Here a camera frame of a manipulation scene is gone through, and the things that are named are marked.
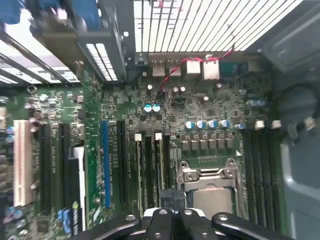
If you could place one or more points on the RAM slot black clips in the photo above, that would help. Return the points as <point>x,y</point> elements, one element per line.
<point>168,162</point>
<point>248,175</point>
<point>150,170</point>

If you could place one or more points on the green motherboard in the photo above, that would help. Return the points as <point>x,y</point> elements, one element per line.
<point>200,112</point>

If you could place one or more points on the white expansion slot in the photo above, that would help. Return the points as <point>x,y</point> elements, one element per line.
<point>21,162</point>

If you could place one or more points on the blue expansion slot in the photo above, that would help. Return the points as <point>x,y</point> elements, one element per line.
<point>105,162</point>

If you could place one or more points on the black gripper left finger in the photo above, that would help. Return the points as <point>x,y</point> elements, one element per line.
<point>160,225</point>

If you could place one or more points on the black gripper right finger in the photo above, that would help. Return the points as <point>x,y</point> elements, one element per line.
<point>187,225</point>

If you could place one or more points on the black expansion slot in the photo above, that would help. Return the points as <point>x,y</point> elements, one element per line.
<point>122,162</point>
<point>45,170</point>

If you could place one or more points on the metal socket locking lever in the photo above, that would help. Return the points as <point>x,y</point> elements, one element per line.
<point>180,175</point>
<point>240,195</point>

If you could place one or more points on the black round plastic part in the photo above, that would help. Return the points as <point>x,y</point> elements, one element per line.
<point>295,107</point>

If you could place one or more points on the silver CPU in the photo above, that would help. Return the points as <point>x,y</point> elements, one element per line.
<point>212,200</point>

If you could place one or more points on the blue card retention clip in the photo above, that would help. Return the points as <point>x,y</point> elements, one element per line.
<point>88,15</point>
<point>10,11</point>

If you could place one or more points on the green RAM stick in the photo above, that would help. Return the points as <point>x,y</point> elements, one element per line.
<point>160,165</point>

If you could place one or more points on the black graphics card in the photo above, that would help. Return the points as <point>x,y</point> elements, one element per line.
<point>75,187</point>

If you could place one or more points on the black PC case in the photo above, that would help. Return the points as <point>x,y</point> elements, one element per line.
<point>300,187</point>

